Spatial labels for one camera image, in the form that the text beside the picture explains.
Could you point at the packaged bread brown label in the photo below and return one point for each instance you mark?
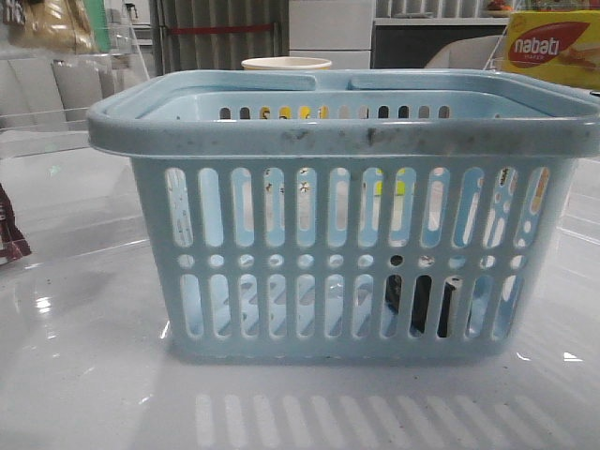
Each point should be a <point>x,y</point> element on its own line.
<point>54,26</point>

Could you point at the light blue plastic basket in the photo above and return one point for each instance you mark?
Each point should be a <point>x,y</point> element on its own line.
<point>278,203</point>

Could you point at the black object behind basket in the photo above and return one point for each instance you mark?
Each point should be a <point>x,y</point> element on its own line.
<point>421,294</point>

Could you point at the yellow white paper cup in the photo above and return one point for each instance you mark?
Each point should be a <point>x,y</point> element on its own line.
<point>286,63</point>

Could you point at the white cabinet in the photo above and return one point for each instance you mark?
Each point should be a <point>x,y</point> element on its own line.
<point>340,31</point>

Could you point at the red barrier tape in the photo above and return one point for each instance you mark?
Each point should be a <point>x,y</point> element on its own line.
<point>219,30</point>

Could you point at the clear acrylic stand right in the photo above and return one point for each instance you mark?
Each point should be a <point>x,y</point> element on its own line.
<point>496,46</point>

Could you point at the dark red snack packet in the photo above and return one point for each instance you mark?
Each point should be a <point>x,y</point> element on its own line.
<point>13,243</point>

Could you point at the clear acrylic shelf stand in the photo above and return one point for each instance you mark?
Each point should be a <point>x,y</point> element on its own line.
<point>45,95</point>

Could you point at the green yellow snack package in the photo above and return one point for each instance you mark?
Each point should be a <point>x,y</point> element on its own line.
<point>96,13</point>

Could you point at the yellow nabati wafer box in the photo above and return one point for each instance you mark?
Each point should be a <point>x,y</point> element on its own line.
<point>556,47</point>

